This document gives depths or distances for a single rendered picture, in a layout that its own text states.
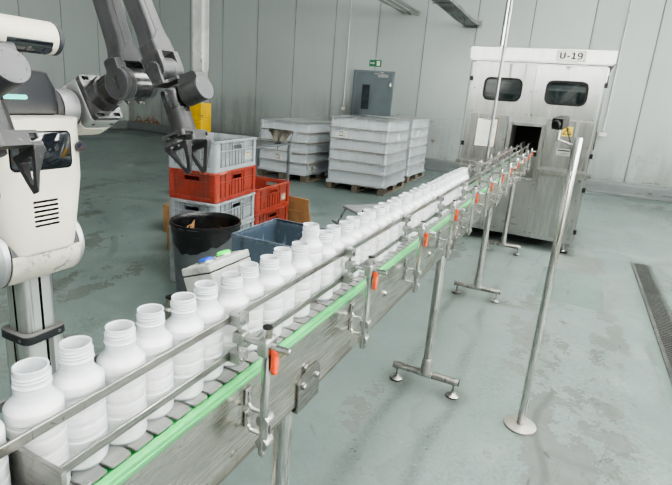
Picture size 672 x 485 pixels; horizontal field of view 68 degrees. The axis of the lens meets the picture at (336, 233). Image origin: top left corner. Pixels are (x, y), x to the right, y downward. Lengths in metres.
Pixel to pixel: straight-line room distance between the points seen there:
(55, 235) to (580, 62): 5.16
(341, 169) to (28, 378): 7.58
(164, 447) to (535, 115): 5.34
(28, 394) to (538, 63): 5.55
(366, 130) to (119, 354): 7.30
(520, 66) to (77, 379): 5.47
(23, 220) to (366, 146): 6.90
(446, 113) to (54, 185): 10.66
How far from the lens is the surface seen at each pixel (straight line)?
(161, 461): 0.80
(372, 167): 7.88
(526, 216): 5.88
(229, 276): 0.89
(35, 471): 0.65
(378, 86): 12.04
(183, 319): 0.78
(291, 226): 2.10
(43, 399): 0.65
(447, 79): 11.62
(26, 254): 1.31
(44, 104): 1.38
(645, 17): 11.44
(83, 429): 0.71
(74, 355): 0.67
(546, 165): 5.79
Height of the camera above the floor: 1.47
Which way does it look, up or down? 15 degrees down
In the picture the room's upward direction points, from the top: 5 degrees clockwise
